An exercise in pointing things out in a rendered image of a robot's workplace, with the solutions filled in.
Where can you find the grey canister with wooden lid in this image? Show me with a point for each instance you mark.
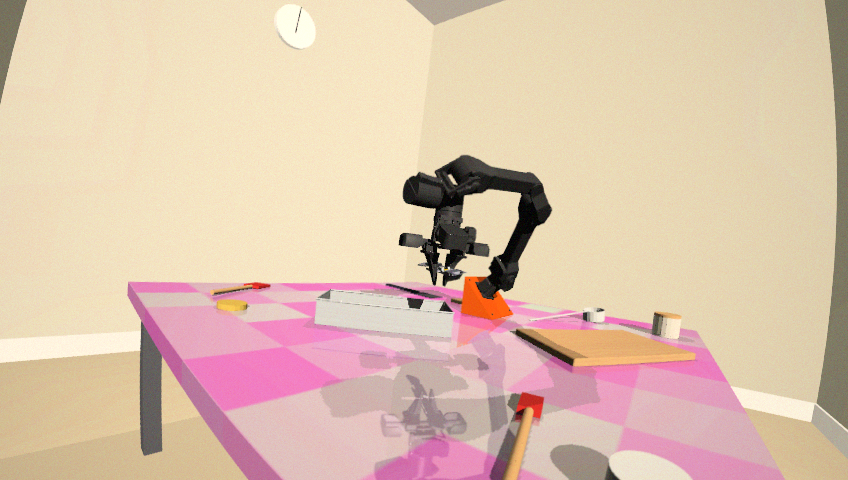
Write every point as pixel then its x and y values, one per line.
pixel 666 325

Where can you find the yellow round disc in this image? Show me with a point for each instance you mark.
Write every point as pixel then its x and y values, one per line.
pixel 232 305

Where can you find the dark grey cylinder with white top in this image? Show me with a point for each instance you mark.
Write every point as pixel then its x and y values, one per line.
pixel 637 465

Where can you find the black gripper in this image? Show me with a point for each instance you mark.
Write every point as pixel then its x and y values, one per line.
pixel 429 248

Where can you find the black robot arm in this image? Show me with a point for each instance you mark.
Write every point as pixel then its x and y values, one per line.
pixel 474 176

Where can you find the dark grey rectangular tin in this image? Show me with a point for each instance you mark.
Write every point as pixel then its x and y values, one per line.
pixel 380 312

